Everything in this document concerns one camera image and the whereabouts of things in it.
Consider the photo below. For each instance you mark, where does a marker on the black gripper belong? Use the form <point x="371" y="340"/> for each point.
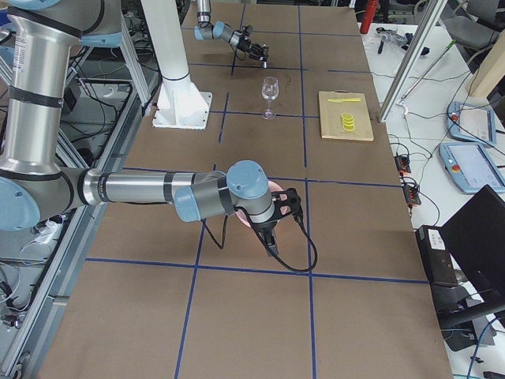
<point x="263" y="227"/>
<point x="246" y="46"/>

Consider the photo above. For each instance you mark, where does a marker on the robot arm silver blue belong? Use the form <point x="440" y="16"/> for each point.
<point x="34" y="187"/>
<point x="206" y="30"/>

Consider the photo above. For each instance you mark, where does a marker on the clear wine glass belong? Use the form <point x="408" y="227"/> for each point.
<point x="270" y="92"/>

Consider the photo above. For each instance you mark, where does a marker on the pink bowl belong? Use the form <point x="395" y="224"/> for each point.
<point x="273" y="187"/>

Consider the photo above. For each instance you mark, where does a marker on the bamboo cutting board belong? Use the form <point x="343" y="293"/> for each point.
<point x="330" y="121"/>

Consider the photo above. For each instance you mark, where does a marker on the yellow plastic knife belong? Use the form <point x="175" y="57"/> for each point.
<point x="344" y="100"/>

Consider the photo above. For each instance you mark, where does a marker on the lemon slices row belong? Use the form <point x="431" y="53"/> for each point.
<point x="347" y="121"/>

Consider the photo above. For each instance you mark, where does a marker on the red fire extinguisher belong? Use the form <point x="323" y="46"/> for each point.
<point x="369" y="14"/>

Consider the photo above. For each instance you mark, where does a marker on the clear plastic bag with tools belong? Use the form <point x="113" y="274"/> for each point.
<point x="391" y="36"/>

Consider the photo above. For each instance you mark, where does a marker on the orange black connector strip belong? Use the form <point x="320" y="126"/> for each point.
<point x="410" y="188"/>

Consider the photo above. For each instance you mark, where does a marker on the black box with label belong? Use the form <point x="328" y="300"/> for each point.
<point x="436" y="259"/>

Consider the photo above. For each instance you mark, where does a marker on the thin metal rod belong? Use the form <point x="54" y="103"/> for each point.
<point x="401" y="101"/>

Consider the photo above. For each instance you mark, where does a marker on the black monitor with stand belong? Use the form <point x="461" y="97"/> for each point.
<point x="474" y="236"/>

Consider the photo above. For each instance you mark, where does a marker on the lower teach pendant tablet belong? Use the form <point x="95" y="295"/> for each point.
<point x="470" y="167"/>

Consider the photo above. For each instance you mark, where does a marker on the teach pendant tablet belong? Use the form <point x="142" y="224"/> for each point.
<point x="470" y="167"/>
<point x="467" y="122"/>

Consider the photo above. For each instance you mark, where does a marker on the upper teach pendant tablet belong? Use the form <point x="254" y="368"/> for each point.
<point x="467" y="122"/>

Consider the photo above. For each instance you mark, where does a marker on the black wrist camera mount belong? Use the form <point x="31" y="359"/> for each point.
<point x="287" y="203"/>

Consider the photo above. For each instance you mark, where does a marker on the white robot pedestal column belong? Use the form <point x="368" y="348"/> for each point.
<point x="180" y="104"/>

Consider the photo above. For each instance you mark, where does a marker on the aluminium frame post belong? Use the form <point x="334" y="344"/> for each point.
<point x="431" y="16"/>

